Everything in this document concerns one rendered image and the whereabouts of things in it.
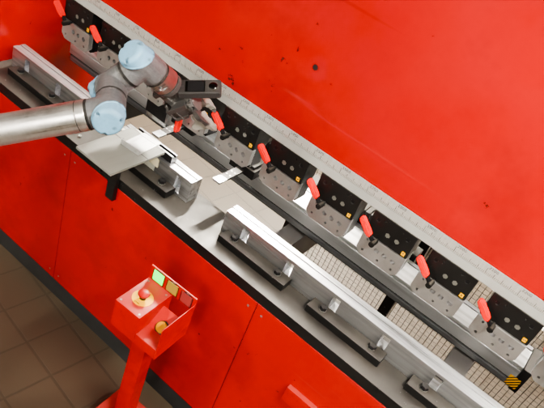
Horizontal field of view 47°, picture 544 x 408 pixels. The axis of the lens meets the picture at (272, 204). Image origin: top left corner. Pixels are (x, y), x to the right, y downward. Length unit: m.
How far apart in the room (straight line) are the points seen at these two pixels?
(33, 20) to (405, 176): 1.84
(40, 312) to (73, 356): 0.28
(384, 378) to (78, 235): 1.40
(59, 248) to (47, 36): 0.95
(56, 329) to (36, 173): 0.70
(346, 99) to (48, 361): 1.74
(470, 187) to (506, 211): 0.11
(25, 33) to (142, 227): 1.07
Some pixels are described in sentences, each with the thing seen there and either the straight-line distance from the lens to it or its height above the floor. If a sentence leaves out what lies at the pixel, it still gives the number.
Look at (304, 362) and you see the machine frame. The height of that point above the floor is 0.75.
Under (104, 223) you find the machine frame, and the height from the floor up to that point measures 0.63.
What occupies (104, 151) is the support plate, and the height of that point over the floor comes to 1.00.
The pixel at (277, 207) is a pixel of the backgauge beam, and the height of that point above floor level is 0.91.
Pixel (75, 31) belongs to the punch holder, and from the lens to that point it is 2.53.
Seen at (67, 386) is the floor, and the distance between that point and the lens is 2.82.
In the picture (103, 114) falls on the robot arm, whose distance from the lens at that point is 1.49.
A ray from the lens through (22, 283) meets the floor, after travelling 3.16.
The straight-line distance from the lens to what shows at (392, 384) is 2.08.
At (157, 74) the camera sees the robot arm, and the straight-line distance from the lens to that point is 1.61.
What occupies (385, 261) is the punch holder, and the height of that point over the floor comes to 1.21.
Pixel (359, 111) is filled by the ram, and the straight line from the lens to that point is 1.79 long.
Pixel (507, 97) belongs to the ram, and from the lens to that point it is 1.63.
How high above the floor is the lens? 2.34
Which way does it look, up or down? 36 degrees down
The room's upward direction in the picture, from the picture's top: 22 degrees clockwise
